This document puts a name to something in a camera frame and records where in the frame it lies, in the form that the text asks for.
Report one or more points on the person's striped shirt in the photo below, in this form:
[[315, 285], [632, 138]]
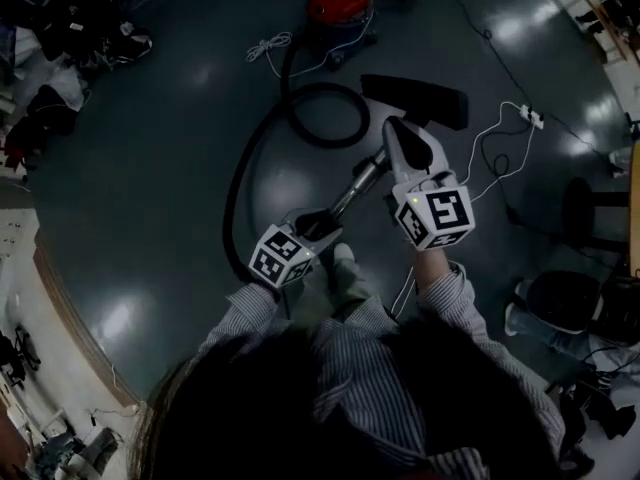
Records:
[[360, 368]]

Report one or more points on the black office chair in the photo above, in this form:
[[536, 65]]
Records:
[[17, 353]]

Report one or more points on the orange wooden table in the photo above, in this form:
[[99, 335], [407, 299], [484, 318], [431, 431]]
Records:
[[635, 208]]

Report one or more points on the black vacuum floor nozzle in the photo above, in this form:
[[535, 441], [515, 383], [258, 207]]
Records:
[[420, 95]]

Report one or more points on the red vacuum cleaner canister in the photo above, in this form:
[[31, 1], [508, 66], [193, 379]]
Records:
[[340, 3]]

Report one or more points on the pile of dark clothes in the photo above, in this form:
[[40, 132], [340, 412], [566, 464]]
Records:
[[60, 103]]

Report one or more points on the white drawer cabinet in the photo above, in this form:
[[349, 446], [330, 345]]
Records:
[[15, 228]]

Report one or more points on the black white striped garment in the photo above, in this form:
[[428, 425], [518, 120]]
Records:
[[130, 43]]

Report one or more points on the metal vacuum wand tube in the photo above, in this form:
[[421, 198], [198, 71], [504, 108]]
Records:
[[357, 185]]

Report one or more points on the person's white shoe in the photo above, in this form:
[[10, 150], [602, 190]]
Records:
[[344, 253]]

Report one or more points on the white power strip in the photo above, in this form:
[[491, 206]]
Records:
[[531, 116]]

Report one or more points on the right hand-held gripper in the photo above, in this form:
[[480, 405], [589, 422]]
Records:
[[440, 213]]

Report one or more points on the black stool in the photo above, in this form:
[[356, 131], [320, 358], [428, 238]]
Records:
[[577, 208]]

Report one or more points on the person's right forearm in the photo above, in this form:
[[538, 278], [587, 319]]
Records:
[[430, 268]]

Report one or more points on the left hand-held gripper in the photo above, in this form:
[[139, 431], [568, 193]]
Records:
[[277, 263]]

